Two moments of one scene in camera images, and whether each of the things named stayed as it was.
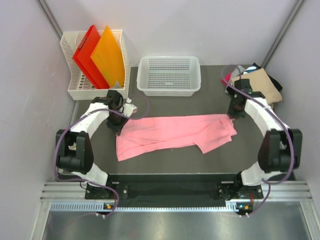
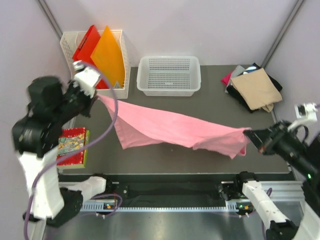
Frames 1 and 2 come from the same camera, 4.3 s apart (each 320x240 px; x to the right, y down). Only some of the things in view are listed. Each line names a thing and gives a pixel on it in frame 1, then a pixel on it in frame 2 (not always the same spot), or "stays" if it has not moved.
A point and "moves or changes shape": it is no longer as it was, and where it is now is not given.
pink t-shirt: [139, 135] moves or changes shape
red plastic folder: [82, 57] stays
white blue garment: [250, 69] stays
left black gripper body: [116, 118] -> [76, 101]
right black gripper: [231, 113] -> [274, 132]
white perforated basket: [169, 75] stays
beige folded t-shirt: [260, 82] stays
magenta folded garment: [225, 80] stays
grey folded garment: [236, 71] stays
